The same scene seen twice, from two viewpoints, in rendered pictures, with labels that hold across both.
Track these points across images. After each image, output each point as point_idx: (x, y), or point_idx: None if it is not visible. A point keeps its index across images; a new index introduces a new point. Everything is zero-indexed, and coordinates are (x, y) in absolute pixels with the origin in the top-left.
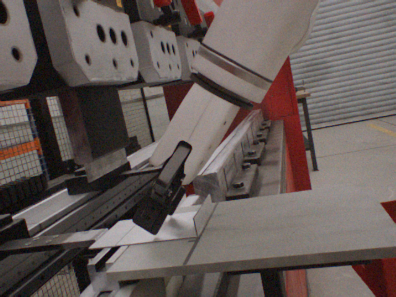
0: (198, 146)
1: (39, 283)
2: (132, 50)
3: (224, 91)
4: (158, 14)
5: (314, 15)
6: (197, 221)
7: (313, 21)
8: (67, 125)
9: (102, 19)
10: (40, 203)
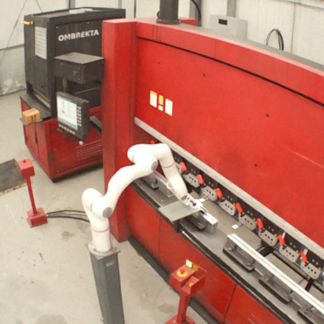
0: None
1: (225, 211)
2: (196, 183)
3: None
4: (210, 185)
5: (176, 196)
6: (183, 203)
7: (176, 196)
8: None
9: (191, 176)
10: None
